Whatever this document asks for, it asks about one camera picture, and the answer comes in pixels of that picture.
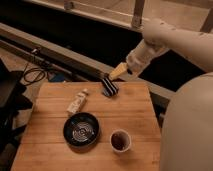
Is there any black object at left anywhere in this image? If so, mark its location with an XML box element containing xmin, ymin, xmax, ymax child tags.
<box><xmin>0</xmin><ymin>59</ymin><xmax>33</xmax><ymax>171</ymax></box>

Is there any black round bowl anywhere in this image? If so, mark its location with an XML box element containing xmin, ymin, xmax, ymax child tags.
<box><xmin>63</xmin><ymin>112</ymin><xmax>100</xmax><ymax>148</ymax></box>

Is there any small white bottle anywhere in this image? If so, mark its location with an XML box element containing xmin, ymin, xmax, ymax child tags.
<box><xmin>67</xmin><ymin>89</ymin><xmax>88</xmax><ymax>115</ymax></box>

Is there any black coiled cable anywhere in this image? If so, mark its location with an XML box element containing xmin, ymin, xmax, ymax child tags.
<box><xmin>21</xmin><ymin>63</ymin><xmax>51</xmax><ymax>85</ymax></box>

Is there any wooden board table top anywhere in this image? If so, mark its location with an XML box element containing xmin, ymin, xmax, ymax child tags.
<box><xmin>12</xmin><ymin>82</ymin><xmax>161</xmax><ymax>171</ymax></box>

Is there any metal rail beam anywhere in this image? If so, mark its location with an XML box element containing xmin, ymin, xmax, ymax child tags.
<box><xmin>0</xmin><ymin>22</ymin><xmax>176</xmax><ymax>101</ymax></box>

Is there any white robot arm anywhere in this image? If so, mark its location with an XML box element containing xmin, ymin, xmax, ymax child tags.
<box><xmin>104</xmin><ymin>19</ymin><xmax>213</xmax><ymax>171</ymax></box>

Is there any blue object behind table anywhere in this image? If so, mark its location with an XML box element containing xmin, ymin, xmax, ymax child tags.
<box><xmin>50</xmin><ymin>74</ymin><xmax>65</xmax><ymax>82</ymax></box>

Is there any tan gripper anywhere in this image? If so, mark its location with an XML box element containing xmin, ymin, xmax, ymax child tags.
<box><xmin>101</xmin><ymin>62</ymin><xmax>128</xmax><ymax>97</ymax></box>

